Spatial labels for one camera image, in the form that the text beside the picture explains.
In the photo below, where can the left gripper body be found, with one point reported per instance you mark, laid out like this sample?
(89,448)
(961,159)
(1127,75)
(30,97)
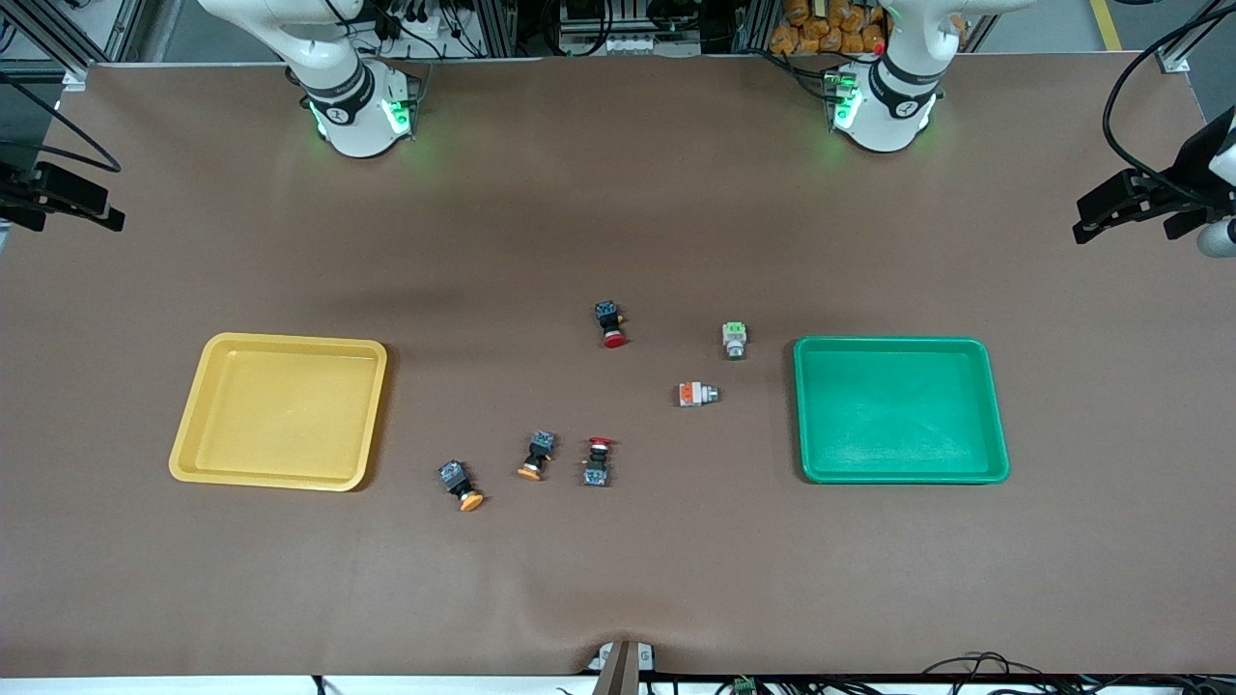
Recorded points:
(1180,180)

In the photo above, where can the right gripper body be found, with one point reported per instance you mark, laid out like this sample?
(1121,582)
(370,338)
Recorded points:
(19,185)

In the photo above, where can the push button with green block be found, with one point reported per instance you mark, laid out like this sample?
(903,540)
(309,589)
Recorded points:
(735,338)

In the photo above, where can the push button with orange block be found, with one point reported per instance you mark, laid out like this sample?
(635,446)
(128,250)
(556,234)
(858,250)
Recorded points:
(693,394)

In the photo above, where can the yellow mushroom push button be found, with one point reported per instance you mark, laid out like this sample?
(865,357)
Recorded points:
(539,449)
(456,478)

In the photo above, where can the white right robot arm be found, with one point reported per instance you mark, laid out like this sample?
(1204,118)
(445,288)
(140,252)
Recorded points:
(352,116)

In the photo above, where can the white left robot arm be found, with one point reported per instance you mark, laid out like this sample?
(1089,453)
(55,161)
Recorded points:
(884,121)

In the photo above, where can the yellow plastic tray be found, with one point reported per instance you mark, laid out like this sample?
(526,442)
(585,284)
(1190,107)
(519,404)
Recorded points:
(280,415)

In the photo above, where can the green plastic tray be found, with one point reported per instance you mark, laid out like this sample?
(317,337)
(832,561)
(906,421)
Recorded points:
(898,415)

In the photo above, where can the pile of orange parts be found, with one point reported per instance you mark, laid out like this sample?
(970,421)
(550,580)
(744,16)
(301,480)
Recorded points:
(821,29)

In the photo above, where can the aluminium equipment rack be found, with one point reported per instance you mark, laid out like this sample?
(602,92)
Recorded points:
(502,24)

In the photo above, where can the brown table mat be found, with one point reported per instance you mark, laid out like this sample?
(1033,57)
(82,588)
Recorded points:
(618,193)

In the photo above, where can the white power strip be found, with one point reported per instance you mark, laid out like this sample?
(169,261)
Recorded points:
(628,43)

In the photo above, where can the red mushroom push button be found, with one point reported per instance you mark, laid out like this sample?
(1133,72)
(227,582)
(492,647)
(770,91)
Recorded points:
(597,465)
(610,323)

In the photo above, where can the small green terminal connector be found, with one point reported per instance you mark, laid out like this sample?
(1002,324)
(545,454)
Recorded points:
(744,686)

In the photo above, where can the aluminium frame post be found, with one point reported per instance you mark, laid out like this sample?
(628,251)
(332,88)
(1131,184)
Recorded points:
(1193,39)
(58,48)

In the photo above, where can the metal clamp bracket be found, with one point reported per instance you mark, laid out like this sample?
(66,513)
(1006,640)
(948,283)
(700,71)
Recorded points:
(623,671)

